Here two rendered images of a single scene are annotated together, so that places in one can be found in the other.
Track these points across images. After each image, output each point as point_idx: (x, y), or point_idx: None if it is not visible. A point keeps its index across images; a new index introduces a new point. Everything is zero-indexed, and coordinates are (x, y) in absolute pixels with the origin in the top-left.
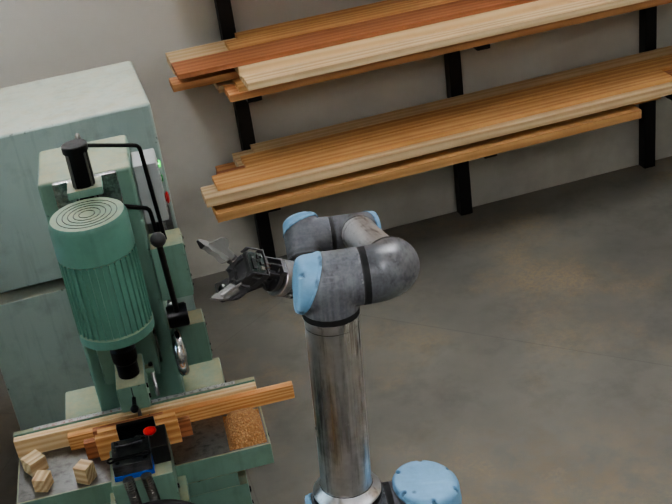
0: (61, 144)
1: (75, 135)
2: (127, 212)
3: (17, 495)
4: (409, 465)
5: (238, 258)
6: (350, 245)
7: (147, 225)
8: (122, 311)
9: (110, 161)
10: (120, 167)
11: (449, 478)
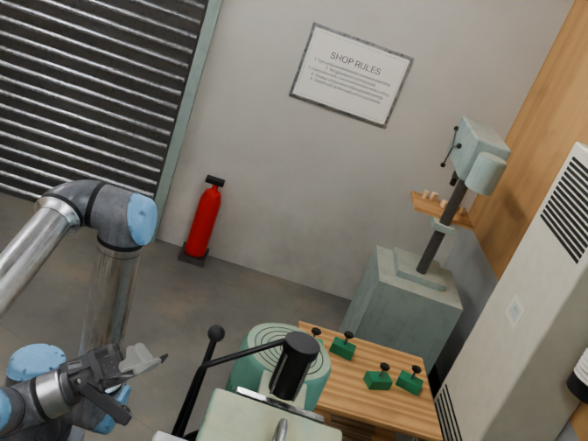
0: None
1: (287, 422)
2: (244, 336)
3: None
4: (37, 368)
5: (119, 357)
6: (4, 311)
7: None
8: None
9: (235, 416)
10: (227, 392)
11: (21, 351)
